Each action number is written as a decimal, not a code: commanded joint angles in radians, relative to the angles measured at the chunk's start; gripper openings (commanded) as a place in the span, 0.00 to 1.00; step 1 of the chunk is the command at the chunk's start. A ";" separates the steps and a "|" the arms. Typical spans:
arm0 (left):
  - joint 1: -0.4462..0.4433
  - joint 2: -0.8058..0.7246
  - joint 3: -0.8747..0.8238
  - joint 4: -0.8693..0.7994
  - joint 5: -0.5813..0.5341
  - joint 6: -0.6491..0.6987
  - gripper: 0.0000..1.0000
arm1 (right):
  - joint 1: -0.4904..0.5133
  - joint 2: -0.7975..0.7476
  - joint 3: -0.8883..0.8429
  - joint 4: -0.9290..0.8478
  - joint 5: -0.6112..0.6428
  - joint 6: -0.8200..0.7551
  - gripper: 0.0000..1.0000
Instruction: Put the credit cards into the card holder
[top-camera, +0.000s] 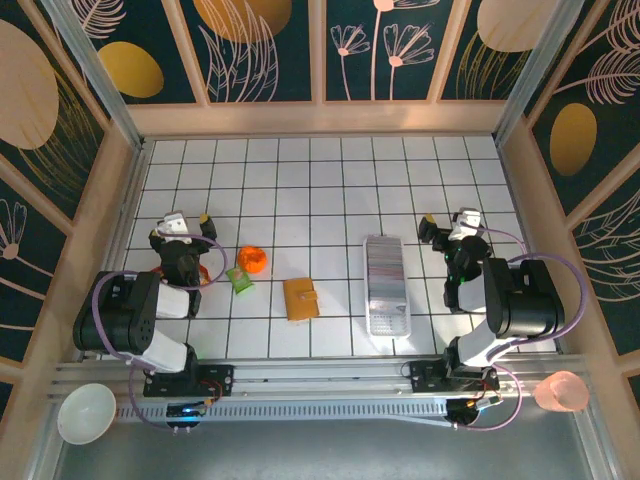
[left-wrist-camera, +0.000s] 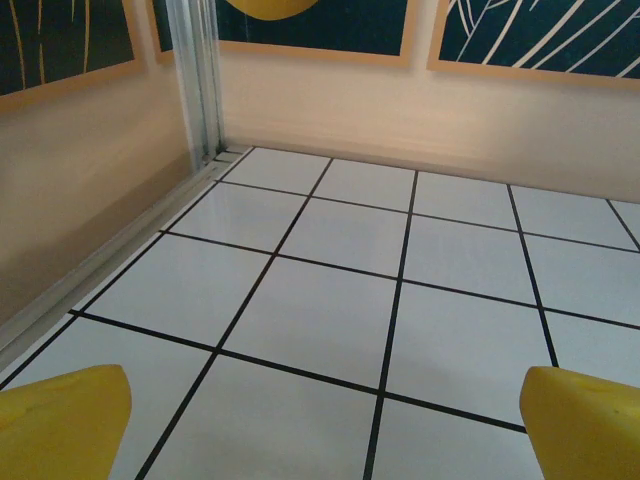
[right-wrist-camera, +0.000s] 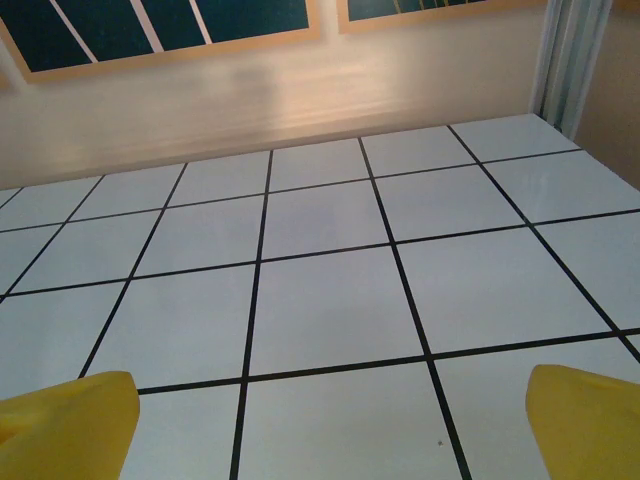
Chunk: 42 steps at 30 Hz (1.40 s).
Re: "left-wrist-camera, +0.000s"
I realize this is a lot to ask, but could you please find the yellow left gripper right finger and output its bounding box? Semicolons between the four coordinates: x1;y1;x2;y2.
519;365;640;480

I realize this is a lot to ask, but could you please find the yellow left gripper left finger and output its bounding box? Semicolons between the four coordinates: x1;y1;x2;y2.
0;363;132;480

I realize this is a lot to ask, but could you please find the dark panel with gold lines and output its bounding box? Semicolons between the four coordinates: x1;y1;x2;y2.
0;0;139;99

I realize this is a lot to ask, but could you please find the dark panel with leaf outlines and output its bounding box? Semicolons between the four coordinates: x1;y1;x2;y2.
427;0;640;91

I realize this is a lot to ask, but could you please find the dark panel, yellow oval, feather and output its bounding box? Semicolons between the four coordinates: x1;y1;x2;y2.
149;0;416;69

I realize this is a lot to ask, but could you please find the aluminium side rail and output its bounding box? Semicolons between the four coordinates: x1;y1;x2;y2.
0;149;251;366

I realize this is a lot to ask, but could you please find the aluminium corner post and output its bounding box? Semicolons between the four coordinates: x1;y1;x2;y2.
167;0;226;169

